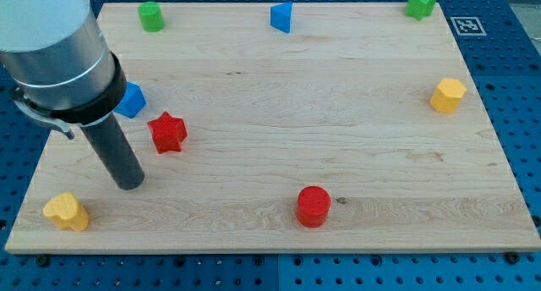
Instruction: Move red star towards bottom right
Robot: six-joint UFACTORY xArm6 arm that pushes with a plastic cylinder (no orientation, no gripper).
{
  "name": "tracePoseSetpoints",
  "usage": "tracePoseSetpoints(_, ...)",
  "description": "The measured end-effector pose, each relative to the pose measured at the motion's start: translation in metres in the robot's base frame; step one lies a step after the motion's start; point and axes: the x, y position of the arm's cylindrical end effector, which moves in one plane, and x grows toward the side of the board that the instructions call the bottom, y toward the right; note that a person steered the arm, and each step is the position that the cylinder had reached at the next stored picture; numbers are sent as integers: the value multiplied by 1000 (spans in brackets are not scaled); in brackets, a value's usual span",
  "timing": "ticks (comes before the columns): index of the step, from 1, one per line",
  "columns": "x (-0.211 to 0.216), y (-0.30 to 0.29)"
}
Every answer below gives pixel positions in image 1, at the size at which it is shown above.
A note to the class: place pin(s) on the red star block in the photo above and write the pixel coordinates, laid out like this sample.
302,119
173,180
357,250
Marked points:
168,133

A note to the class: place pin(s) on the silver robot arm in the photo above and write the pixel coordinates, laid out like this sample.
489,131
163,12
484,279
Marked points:
62,66

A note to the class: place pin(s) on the green star block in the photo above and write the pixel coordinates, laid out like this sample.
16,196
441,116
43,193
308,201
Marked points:
419,9

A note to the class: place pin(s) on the wooden board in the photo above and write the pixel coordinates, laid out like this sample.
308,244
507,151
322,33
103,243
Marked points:
341,102

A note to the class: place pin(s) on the red cylinder block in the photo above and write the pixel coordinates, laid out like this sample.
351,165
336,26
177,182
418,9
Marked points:
313,205

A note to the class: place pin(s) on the blue triangle block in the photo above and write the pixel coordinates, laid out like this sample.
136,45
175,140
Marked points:
280,17

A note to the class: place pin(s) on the blue pentagon block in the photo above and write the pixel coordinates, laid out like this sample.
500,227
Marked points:
133,101

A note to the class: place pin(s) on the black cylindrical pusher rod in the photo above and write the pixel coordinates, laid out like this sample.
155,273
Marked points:
110,144

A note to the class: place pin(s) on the green cylinder block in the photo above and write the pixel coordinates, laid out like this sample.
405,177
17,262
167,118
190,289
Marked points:
150,16

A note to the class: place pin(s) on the yellow hexagon block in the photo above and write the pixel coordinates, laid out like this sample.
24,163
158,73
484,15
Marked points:
447,95

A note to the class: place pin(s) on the yellow heart block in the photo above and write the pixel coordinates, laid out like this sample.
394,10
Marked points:
66,211

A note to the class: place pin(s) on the white fiducial marker tag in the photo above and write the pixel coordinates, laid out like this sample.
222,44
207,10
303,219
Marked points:
468,26

